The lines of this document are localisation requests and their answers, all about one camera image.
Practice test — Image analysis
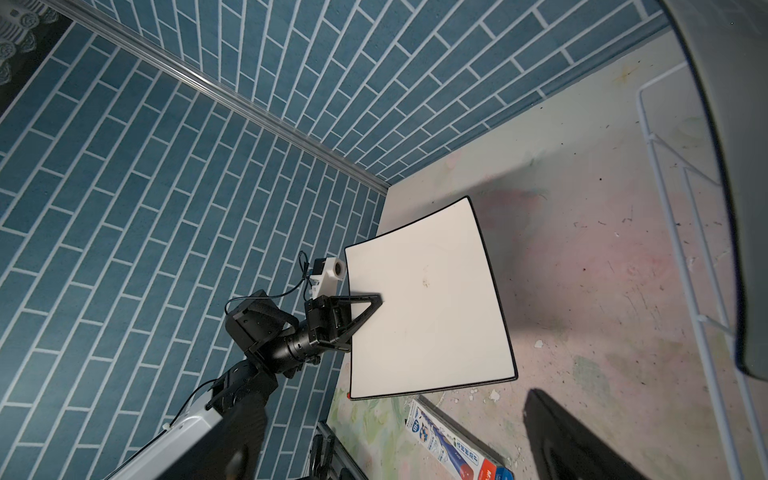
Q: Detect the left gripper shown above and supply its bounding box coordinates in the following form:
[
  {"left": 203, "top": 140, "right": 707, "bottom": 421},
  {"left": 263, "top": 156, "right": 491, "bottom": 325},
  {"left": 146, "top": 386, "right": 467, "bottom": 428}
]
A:
[{"left": 304, "top": 294, "right": 383, "bottom": 351}]

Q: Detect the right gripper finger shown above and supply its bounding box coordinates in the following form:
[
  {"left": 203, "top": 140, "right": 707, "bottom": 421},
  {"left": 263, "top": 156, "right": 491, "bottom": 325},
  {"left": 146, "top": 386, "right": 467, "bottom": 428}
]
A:
[{"left": 523, "top": 389, "right": 645, "bottom": 480}]

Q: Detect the white square plate black rim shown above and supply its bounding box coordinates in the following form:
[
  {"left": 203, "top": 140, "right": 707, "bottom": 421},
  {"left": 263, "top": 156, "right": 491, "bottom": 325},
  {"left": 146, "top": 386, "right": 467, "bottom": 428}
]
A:
[{"left": 344, "top": 196, "right": 519, "bottom": 400}]

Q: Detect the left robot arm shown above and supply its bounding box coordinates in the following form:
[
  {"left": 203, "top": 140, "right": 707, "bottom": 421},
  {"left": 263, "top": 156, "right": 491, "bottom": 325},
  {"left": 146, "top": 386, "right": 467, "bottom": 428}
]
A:
[{"left": 109, "top": 290, "right": 383, "bottom": 479}]

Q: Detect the blue white pen box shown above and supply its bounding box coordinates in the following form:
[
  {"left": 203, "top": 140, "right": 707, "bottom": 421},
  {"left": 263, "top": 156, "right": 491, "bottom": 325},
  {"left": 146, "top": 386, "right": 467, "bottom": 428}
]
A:
[{"left": 405, "top": 396, "right": 515, "bottom": 480}]

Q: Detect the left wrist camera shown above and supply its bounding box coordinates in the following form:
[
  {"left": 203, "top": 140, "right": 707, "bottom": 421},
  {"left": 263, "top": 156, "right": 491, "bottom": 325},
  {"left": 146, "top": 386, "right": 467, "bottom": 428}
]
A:
[{"left": 309, "top": 257, "right": 347, "bottom": 299}]

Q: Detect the aluminium mounting rail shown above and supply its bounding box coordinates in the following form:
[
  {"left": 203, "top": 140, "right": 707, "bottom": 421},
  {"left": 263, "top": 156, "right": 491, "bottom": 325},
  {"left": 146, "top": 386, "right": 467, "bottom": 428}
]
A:
[{"left": 306, "top": 421, "right": 367, "bottom": 480}]

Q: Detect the white wire dish rack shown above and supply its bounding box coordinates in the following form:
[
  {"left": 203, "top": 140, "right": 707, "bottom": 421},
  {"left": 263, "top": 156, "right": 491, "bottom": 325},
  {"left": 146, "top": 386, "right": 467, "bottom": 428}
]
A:
[{"left": 635, "top": 61, "right": 767, "bottom": 479}]

